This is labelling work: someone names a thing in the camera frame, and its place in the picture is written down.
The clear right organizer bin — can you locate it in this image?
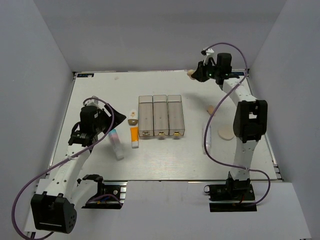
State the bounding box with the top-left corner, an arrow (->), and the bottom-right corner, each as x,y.
167,95 -> 185,138

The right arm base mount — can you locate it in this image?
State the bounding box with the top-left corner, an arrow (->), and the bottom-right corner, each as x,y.
203,177 -> 257,213

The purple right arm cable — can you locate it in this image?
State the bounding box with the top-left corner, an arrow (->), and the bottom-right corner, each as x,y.
201,42 -> 272,205

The orange cream tube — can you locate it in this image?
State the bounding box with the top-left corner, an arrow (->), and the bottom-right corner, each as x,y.
130,127 -> 139,149

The clear middle organizer bin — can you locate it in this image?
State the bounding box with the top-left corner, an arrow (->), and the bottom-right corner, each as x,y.
153,95 -> 169,138

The blue label sticker left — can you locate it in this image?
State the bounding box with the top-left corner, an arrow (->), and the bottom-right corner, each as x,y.
76,73 -> 95,78

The white bottle brown cap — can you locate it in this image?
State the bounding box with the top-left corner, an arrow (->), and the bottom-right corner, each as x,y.
127,109 -> 138,126

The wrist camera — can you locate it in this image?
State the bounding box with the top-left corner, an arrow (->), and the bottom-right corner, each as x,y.
201,48 -> 215,65
83,96 -> 101,109

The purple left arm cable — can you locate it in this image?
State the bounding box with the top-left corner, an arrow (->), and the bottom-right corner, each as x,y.
12,98 -> 116,238

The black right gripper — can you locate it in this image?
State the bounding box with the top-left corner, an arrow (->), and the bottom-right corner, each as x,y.
190,59 -> 220,83

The clear left organizer bin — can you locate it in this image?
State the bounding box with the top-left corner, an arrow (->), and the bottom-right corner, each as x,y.
138,95 -> 154,137

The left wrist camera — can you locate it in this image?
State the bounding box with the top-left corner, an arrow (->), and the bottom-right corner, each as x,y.
83,96 -> 101,109

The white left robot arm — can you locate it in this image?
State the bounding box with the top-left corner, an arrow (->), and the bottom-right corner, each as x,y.
30,102 -> 126,234

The round white powder puff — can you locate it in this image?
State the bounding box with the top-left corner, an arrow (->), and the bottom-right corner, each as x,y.
217,125 -> 235,141

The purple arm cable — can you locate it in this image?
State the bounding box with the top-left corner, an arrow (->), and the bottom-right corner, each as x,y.
12,98 -> 116,238
201,42 -> 272,205

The teal pink gradient tube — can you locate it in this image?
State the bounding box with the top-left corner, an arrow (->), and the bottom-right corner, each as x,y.
108,129 -> 124,160

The beige makeup sponge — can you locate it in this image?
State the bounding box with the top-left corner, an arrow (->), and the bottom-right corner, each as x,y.
206,105 -> 217,116
187,69 -> 195,80

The clear organizer bin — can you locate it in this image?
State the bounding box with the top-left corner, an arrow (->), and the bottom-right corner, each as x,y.
153,95 -> 169,138
138,95 -> 154,137
167,95 -> 185,138

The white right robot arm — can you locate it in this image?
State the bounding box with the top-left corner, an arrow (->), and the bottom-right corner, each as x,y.
191,48 -> 268,181

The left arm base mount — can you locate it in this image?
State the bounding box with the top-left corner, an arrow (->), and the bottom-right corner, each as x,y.
76,174 -> 127,210

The blue label sticker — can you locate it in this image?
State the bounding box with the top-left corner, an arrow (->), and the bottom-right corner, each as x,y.
76,73 -> 95,78
232,71 -> 245,76

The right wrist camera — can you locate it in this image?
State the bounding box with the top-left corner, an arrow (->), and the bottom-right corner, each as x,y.
201,48 -> 215,65

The blue label sticker right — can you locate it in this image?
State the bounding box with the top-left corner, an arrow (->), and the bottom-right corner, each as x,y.
232,71 -> 245,76

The clear white cosmetic tube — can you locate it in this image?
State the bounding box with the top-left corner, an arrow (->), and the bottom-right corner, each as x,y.
202,123 -> 212,154

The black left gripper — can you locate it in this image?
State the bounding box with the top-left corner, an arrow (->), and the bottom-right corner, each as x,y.
93,103 -> 127,134

